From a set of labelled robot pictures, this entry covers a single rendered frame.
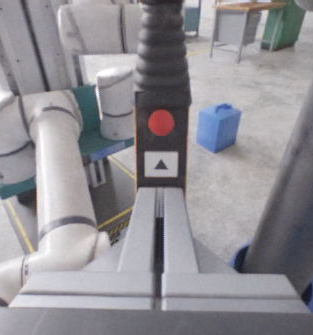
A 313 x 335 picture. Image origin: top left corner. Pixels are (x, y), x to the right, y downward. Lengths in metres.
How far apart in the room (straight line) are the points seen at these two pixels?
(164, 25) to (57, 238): 0.39
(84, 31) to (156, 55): 0.30
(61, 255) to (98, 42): 0.39
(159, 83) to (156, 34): 0.04
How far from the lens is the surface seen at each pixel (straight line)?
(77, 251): 0.47
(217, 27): 5.48
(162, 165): 0.25
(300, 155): 0.66
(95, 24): 0.53
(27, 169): 0.99
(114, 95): 1.05
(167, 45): 0.25
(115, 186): 1.44
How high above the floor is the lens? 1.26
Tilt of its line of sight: 37 degrees down
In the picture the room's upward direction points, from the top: 1 degrees counter-clockwise
